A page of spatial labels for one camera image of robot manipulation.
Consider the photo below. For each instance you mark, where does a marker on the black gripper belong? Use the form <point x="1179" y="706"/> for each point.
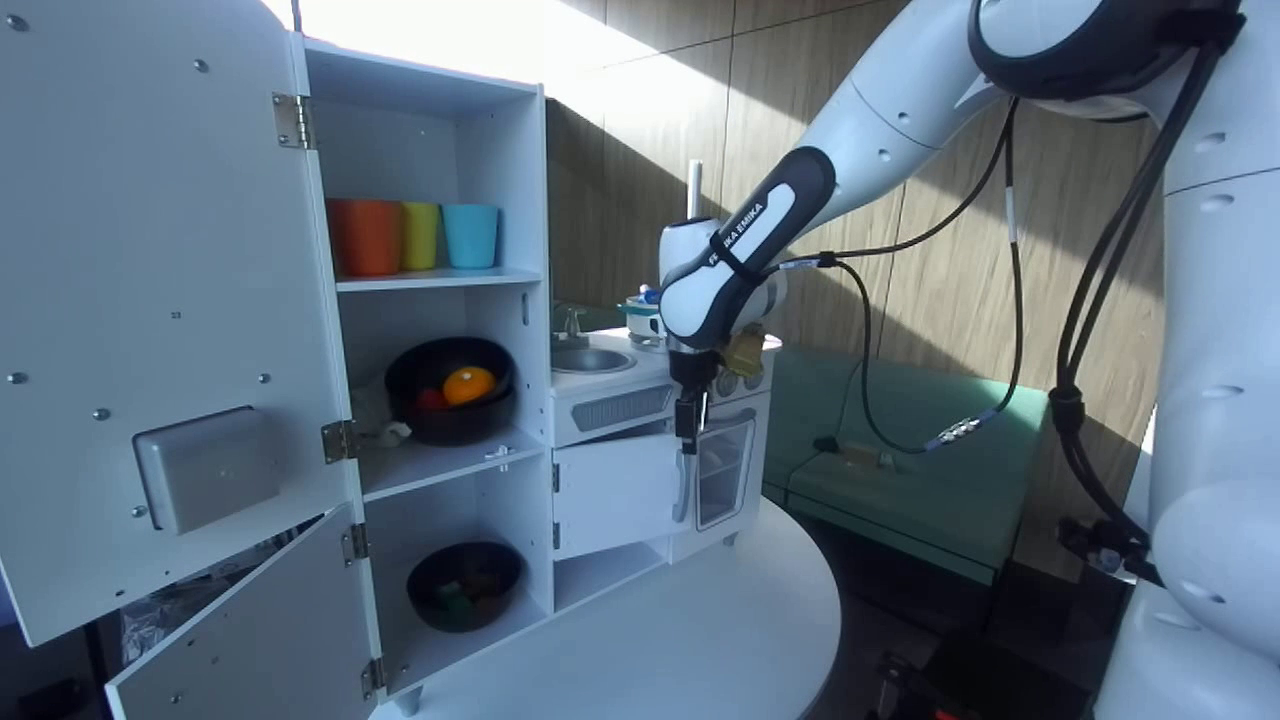
<point x="695" y="372"/>

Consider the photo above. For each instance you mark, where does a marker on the tall cabinet door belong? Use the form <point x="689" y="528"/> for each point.
<point x="165" y="317"/>

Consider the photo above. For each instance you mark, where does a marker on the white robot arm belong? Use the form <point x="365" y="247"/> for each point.
<point x="1200" y="630"/>

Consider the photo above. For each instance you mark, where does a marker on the oven door with window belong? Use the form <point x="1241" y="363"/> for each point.
<point x="726" y="471"/>

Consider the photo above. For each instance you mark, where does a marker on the white toy kitchen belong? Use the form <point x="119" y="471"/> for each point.
<point x="426" y="134"/>

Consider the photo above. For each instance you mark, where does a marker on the black bowl with fruit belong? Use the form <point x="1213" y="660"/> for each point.
<point x="454" y="388"/>

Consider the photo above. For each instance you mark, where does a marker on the green padded bench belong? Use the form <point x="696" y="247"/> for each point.
<point x="955" y="507"/>

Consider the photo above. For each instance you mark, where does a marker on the blue cup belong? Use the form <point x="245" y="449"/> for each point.
<point x="473" y="234"/>

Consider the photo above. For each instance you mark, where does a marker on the round white table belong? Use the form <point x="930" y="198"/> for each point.
<point x="745" y="630"/>

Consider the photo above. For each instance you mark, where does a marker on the lower black bowl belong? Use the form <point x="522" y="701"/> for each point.
<point x="465" y="587"/>

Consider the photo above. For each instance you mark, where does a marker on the green cup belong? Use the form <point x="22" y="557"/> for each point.
<point x="422" y="234"/>

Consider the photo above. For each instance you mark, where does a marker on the orange cup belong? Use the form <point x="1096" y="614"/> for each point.
<point x="369" y="238"/>

